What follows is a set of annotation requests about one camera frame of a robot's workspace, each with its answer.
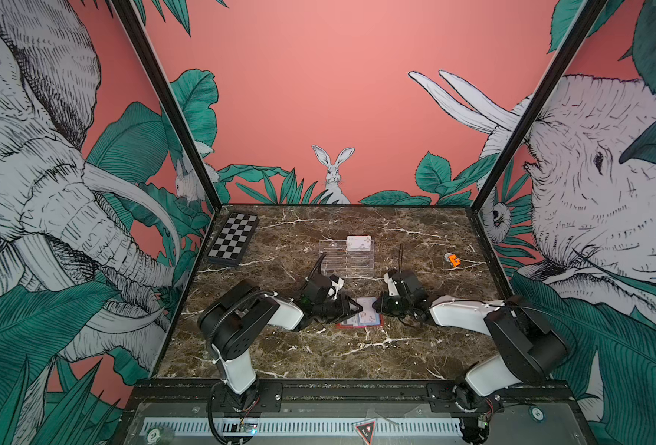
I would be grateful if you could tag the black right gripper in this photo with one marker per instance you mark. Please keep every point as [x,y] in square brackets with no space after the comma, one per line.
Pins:
[384,306]

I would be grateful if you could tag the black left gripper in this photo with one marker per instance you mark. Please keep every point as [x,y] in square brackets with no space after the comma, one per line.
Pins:
[345,311]

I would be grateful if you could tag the clear acrylic card display rack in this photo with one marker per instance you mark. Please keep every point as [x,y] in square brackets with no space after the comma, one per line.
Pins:
[346,264]

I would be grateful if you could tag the white credit card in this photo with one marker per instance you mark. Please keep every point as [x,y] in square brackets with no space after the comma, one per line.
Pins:
[359,243]

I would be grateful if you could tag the red leather card holder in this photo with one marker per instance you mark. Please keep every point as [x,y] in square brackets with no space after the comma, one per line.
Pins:
[362,320]

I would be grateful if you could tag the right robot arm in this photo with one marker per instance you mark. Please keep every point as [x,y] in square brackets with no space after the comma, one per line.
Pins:
[528,346]

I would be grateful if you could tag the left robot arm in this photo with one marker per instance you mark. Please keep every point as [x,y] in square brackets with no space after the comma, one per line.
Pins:
[232,324]

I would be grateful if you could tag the orange toy car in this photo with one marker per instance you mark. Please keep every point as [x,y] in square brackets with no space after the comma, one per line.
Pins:
[453,259]

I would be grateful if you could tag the folded black chess board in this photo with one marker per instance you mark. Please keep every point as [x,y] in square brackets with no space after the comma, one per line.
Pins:
[231,243]

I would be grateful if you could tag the red warning triangle sticker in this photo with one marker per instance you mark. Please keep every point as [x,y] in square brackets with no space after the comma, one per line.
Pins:
[366,430]

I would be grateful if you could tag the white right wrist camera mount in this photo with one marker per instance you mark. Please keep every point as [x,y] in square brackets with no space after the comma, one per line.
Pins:
[391,285]

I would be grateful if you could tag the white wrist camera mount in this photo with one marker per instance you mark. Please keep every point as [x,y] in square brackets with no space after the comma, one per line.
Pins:
[391,285]
[337,284]

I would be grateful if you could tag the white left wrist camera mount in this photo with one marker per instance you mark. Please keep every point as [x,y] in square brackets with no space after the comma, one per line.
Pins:
[337,284]

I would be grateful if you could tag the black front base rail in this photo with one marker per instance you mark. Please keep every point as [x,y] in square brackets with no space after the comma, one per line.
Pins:
[272,395]

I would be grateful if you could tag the black corner frame post right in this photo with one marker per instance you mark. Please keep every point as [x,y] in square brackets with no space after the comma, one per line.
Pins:
[587,15]

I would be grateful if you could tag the black corner frame post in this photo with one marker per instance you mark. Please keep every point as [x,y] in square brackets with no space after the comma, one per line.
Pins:
[587,15]
[132,25]

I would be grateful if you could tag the black corner frame post left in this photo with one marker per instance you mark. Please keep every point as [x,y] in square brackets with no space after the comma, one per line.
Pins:
[132,25]

